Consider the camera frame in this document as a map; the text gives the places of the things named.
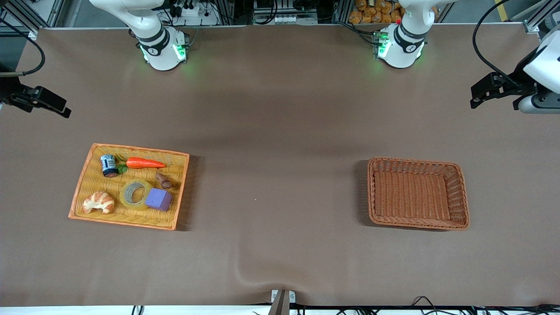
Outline yellow tape roll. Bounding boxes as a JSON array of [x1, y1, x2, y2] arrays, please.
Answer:
[[120, 180, 153, 210]]

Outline blue white small can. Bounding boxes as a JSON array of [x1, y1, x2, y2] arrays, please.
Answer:
[[100, 154, 119, 178]]

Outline orange toy carrot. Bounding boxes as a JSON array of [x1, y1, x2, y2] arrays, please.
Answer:
[[116, 154, 167, 174]]

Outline toy croissant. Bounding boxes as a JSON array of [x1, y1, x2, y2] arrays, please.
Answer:
[[82, 191, 116, 215]]

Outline yellow woven tray orange rim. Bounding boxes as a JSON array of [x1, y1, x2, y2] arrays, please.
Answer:
[[68, 143, 190, 231]]

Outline brown woven basket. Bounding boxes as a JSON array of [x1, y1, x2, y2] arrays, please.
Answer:
[[367, 157, 470, 231]]

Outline purple foam cube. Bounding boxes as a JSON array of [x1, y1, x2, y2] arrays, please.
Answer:
[[145, 188, 173, 212]]

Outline bag of orange snacks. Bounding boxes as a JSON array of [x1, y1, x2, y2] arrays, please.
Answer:
[[348, 0, 404, 25]]

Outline white power strip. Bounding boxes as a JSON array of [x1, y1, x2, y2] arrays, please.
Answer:
[[168, 0, 220, 26]]

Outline brown table cover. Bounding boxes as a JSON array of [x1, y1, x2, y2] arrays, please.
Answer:
[[0, 23, 560, 308]]

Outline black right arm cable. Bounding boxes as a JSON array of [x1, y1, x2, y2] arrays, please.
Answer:
[[0, 17, 46, 78]]

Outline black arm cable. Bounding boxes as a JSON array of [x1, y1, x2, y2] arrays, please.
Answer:
[[0, 17, 46, 78], [472, 0, 525, 88]]

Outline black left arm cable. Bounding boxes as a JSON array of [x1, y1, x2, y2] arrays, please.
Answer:
[[472, 0, 525, 88]]

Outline aluminium frame profile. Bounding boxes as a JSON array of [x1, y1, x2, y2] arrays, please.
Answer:
[[0, 0, 66, 36], [523, 0, 560, 35]]

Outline black floor cable bundle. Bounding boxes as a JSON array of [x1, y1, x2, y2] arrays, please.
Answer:
[[297, 296, 560, 315]]

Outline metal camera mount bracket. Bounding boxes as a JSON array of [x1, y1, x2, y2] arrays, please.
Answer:
[[268, 289, 297, 315]]

